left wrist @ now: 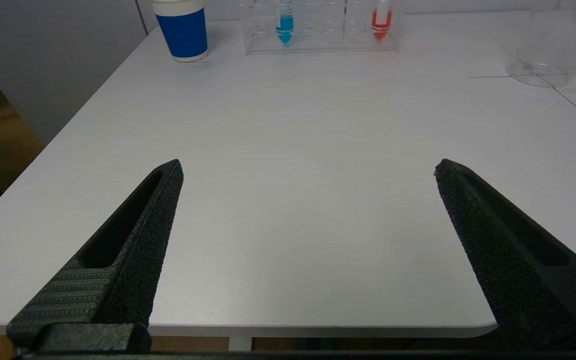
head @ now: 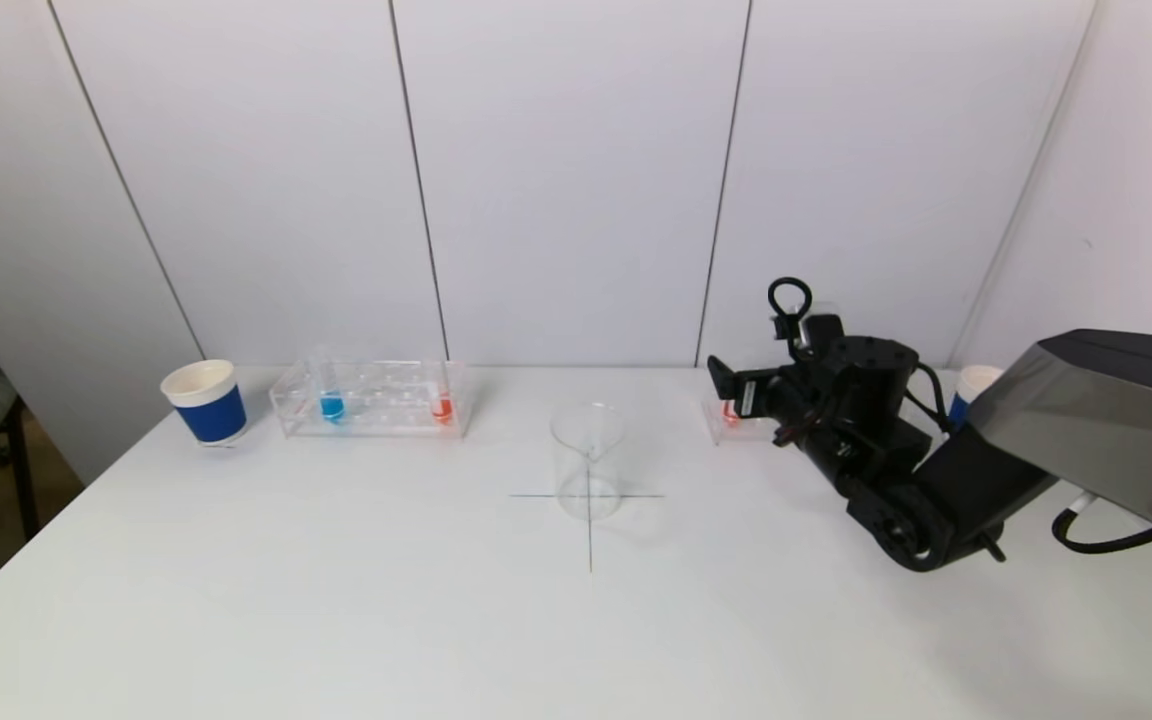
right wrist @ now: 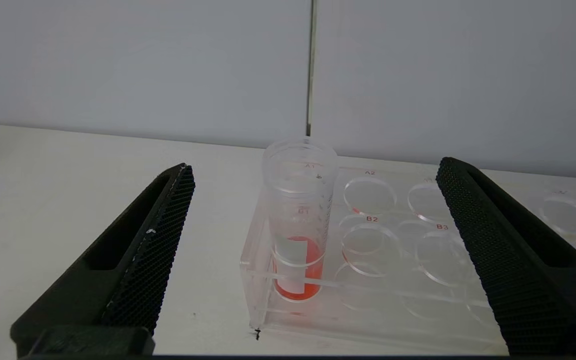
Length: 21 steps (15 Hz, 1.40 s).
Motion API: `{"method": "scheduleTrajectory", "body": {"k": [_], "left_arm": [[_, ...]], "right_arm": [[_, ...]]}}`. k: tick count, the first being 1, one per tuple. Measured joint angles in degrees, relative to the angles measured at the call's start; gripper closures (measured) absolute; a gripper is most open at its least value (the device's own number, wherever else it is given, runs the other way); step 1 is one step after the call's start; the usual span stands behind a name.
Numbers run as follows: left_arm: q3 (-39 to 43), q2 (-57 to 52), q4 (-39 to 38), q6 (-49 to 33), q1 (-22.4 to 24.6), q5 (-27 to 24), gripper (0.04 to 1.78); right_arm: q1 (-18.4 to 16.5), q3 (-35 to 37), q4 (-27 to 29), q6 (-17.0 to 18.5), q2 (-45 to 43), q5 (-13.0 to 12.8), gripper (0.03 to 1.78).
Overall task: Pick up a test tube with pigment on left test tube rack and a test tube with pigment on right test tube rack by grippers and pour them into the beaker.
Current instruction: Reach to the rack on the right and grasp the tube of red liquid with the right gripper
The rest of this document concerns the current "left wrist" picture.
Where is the white table leg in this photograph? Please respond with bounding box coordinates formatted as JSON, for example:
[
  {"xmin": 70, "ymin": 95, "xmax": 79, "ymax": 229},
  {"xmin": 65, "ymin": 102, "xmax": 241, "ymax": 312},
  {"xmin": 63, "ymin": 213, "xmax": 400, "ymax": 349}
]
[{"xmin": 228, "ymin": 336, "xmax": 254, "ymax": 352}]

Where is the blue white paper cup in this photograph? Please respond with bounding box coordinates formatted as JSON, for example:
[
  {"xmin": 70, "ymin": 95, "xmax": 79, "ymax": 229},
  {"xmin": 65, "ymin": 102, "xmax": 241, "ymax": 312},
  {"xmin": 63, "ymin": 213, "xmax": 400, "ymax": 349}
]
[{"xmin": 151, "ymin": 0, "xmax": 210, "ymax": 63}]

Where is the clear glass beaker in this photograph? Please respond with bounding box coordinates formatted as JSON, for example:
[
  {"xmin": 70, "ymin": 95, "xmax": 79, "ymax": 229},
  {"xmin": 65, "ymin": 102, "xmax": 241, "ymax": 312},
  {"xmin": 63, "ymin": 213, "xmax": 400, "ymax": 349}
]
[{"xmin": 505, "ymin": 0, "xmax": 576, "ymax": 89}]

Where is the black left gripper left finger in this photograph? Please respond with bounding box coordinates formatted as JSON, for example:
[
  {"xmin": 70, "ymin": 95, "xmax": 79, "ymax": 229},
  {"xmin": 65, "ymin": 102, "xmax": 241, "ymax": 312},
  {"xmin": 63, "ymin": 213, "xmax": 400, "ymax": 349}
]
[{"xmin": 7, "ymin": 159, "xmax": 185, "ymax": 353}]

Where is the blue pigment test tube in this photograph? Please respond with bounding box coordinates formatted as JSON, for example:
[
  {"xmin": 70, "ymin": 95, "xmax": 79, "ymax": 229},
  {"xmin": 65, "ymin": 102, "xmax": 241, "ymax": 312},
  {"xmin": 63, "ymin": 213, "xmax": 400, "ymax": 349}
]
[{"xmin": 274, "ymin": 0, "xmax": 297, "ymax": 46}]

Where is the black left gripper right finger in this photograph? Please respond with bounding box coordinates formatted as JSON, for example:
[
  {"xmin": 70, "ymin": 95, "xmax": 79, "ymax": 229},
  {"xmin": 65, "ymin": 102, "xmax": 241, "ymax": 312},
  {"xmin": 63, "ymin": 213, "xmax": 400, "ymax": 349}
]
[{"xmin": 434, "ymin": 158, "xmax": 576, "ymax": 351}]

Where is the clear acrylic test tube rack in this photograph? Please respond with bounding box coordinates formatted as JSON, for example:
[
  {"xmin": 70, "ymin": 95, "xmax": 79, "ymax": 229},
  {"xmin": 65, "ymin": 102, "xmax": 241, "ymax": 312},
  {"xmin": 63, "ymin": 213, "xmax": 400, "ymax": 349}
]
[{"xmin": 240, "ymin": 0, "xmax": 400, "ymax": 55}]

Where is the red pigment test tube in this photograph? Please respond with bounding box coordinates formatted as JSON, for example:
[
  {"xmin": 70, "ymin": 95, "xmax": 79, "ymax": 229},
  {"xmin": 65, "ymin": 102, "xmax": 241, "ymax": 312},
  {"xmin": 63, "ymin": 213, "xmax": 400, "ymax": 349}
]
[{"xmin": 371, "ymin": 0, "xmax": 394, "ymax": 43}]

